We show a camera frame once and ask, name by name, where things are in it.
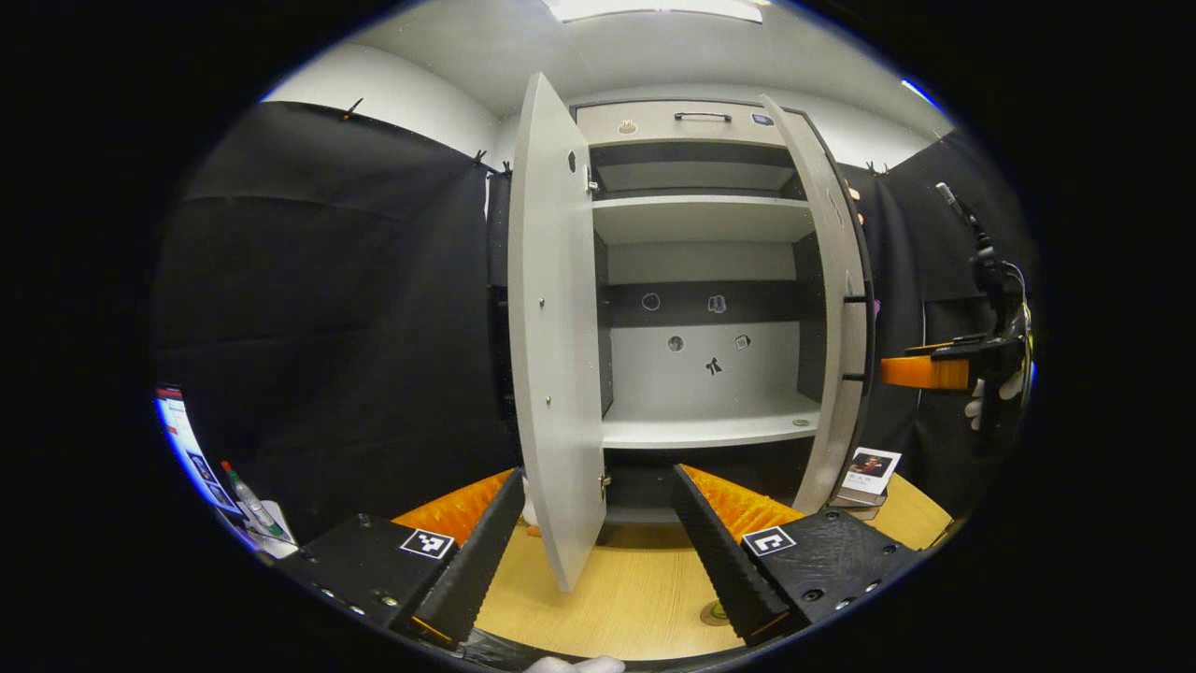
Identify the small white holder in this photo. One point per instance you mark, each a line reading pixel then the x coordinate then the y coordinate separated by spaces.
pixel 276 542

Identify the light grey cabinet door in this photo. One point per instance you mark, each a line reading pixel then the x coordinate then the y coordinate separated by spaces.
pixel 836 402
pixel 556 374

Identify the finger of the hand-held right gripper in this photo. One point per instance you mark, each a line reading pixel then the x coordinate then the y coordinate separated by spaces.
pixel 962 348
pixel 920 372

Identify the grey cabinet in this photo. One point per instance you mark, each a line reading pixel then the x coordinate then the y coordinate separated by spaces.
pixel 654 374

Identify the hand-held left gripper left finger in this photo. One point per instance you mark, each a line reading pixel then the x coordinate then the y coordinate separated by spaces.
pixel 476 561

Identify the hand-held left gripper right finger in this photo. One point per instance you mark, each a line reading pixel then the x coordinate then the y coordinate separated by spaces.
pixel 719 561

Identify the brown book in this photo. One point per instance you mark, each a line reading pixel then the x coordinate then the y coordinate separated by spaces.
pixel 855 501

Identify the white plush bird toy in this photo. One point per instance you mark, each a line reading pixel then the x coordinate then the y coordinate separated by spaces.
pixel 529 505

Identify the white photo cover book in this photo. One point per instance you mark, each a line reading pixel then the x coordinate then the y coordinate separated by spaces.
pixel 871 472

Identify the white printed board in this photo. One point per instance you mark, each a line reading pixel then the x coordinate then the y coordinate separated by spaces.
pixel 187 439

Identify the white cabinet shelf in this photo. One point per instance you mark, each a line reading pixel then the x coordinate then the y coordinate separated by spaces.
pixel 701 220
pixel 701 425

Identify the grey cabinet drawer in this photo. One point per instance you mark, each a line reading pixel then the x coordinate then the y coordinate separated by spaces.
pixel 673 134

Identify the black backdrop cloth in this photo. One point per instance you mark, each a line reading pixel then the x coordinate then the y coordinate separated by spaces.
pixel 327 327

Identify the ceiling light panel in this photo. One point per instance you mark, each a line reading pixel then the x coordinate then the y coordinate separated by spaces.
pixel 920 93
pixel 654 9

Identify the round brown coaster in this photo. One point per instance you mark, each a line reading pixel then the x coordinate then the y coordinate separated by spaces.
pixel 715 617

